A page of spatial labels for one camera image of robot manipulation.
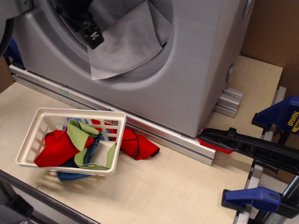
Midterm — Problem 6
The red cloth in basket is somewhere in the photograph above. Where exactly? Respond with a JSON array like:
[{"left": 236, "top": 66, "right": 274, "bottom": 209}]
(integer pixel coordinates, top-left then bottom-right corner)
[{"left": 34, "top": 129, "right": 91, "bottom": 168}]

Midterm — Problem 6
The black red clamp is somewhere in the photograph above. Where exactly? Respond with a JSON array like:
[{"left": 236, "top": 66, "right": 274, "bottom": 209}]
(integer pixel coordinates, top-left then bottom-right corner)
[{"left": 199, "top": 128, "right": 299, "bottom": 175}]

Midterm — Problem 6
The grey toy laundry machine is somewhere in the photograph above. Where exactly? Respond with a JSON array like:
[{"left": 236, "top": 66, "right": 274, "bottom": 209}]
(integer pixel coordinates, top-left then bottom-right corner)
[{"left": 0, "top": 0, "right": 254, "bottom": 137}]

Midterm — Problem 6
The red cloth on table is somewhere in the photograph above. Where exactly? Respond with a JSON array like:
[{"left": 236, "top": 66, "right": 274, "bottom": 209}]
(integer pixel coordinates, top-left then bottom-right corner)
[{"left": 85, "top": 127, "right": 160, "bottom": 161}]

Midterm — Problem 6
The blue cloth under basket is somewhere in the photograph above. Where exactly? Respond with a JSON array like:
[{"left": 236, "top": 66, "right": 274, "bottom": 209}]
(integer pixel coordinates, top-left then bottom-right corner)
[{"left": 57, "top": 172, "right": 89, "bottom": 181}]

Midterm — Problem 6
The green cloth in basket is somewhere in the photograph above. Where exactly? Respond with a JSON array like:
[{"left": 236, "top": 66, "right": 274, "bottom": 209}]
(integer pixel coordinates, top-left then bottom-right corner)
[{"left": 67, "top": 119, "right": 116, "bottom": 170}]

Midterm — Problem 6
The blue clamp handle lower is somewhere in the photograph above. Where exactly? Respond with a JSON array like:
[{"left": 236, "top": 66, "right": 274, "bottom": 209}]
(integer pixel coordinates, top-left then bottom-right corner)
[{"left": 221, "top": 186, "right": 299, "bottom": 219}]

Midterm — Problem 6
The blue Irwin clamp upper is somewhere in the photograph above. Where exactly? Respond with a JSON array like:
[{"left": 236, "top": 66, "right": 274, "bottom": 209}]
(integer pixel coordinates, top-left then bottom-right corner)
[{"left": 251, "top": 96, "right": 299, "bottom": 134}]

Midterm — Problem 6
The cardboard box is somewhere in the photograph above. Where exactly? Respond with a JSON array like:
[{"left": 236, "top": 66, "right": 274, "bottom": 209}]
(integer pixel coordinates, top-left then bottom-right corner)
[{"left": 241, "top": 0, "right": 299, "bottom": 96}]

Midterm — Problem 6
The long aluminium rail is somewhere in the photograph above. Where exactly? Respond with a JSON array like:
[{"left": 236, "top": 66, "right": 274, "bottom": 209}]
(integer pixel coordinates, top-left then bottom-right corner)
[{"left": 9, "top": 65, "right": 216, "bottom": 166}]

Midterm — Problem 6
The grey cloth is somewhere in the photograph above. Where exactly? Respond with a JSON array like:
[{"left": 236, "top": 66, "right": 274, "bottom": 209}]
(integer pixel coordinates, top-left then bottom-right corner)
[{"left": 88, "top": 0, "right": 172, "bottom": 80}]

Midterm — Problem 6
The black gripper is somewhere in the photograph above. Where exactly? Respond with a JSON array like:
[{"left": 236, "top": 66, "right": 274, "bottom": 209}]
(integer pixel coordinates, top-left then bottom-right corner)
[{"left": 52, "top": 0, "right": 104, "bottom": 49}]

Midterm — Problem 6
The short aluminium rail block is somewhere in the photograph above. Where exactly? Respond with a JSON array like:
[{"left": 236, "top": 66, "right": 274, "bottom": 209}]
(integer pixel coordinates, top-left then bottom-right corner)
[{"left": 213, "top": 87, "right": 244, "bottom": 118}]

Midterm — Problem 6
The white plastic basket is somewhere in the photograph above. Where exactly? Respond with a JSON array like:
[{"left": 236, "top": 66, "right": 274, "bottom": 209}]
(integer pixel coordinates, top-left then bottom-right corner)
[{"left": 16, "top": 108, "right": 127, "bottom": 176}]

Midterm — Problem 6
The black table frame bar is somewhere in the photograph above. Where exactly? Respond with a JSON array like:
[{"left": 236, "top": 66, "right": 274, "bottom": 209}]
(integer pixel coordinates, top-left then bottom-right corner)
[{"left": 0, "top": 170, "right": 97, "bottom": 224}]

